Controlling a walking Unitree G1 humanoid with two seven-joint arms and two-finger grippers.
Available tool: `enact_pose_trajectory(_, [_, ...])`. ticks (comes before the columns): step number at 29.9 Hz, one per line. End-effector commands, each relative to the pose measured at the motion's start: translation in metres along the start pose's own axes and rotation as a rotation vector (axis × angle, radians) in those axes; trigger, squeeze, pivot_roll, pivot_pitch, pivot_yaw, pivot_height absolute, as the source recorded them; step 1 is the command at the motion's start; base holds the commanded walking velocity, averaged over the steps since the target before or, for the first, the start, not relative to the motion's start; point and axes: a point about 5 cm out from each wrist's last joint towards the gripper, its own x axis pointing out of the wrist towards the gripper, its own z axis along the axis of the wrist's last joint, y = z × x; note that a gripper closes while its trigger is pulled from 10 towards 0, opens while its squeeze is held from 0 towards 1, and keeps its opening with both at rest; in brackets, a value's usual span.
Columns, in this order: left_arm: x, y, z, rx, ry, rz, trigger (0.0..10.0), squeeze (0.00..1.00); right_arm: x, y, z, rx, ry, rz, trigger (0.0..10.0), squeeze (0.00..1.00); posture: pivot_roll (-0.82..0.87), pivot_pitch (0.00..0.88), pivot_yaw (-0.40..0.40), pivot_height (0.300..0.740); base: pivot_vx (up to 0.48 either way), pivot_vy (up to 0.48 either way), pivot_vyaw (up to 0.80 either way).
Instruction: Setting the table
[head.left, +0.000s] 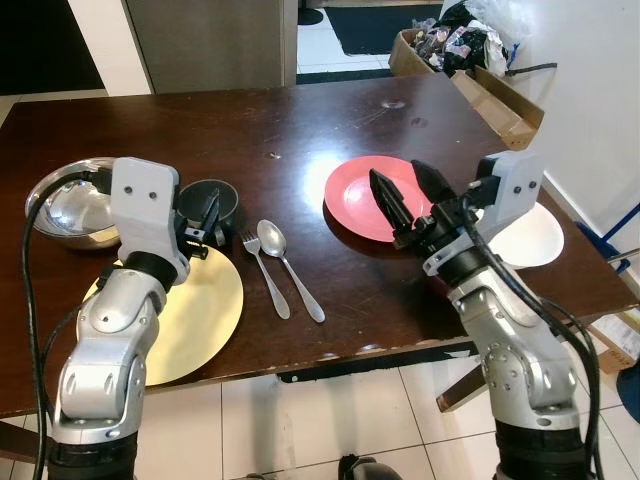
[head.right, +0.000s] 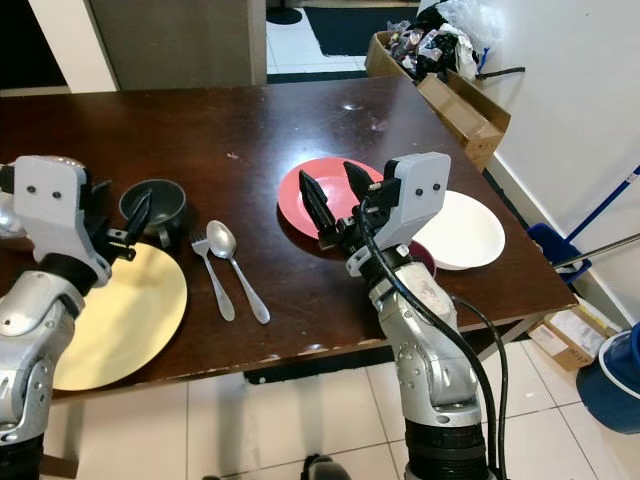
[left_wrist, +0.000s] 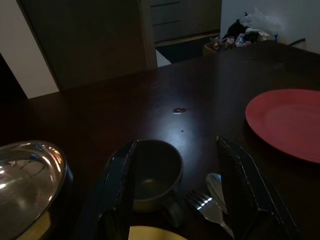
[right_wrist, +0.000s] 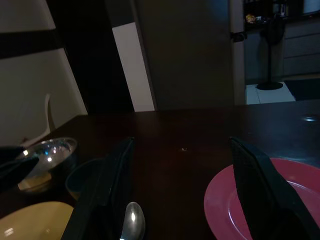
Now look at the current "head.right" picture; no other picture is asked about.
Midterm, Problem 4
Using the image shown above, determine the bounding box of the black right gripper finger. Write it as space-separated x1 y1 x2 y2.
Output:
298 172 348 247
343 160 383 205

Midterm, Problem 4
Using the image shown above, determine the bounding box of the red plate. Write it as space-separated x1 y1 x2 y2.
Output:
277 157 401 242

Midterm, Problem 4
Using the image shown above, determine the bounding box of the maroon bowl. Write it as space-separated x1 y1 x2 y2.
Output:
405 240 438 284

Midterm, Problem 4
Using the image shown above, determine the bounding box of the silver metal spoon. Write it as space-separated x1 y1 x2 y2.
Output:
206 219 273 326

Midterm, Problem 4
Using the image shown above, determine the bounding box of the yellow plate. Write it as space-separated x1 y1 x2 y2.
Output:
50 243 190 392

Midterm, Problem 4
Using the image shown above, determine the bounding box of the silver metal fork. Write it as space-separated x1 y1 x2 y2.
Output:
190 230 238 323

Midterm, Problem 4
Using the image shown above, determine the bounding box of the white plate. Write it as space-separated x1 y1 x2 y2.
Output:
410 190 507 271

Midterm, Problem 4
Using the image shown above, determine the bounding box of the large open cardboard box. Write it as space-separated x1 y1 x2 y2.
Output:
365 30 512 171

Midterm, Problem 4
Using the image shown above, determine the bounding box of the black rectangular door mat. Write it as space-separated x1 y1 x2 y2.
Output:
305 4 421 57

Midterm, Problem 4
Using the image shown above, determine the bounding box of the black rubbish bag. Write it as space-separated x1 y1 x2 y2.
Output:
390 5 486 81

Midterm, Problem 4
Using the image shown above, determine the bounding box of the grey door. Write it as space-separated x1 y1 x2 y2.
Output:
88 0 268 91

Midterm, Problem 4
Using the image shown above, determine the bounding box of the black oval mat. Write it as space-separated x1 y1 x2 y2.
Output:
267 8 305 27

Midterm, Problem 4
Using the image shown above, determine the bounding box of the blue dustpan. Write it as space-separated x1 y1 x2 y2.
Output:
528 224 583 273

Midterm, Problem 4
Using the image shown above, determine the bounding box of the white plastic bag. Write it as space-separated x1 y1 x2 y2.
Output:
435 0 507 53

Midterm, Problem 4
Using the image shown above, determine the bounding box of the small labelled cardboard carton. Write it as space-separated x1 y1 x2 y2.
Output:
528 305 617 374

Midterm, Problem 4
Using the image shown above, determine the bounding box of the black right robot foot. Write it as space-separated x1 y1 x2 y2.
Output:
300 455 347 480

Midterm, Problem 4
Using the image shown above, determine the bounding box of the silver metal pole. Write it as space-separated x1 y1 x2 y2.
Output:
555 233 640 271

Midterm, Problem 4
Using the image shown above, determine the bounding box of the blue bucket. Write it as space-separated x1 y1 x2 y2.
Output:
575 323 640 437

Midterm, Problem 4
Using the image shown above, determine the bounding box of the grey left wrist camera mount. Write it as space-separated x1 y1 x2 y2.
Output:
12 157 113 291

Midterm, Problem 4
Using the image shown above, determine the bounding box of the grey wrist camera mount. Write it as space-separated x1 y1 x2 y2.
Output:
12 157 113 291
375 152 453 251

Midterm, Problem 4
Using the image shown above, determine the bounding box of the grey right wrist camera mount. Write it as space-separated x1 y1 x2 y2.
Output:
375 152 453 251

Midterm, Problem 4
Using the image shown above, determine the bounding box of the black tool handle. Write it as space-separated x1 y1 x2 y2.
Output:
475 66 527 82

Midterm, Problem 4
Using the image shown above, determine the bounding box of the blue broom handle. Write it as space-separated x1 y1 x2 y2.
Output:
565 163 640 243

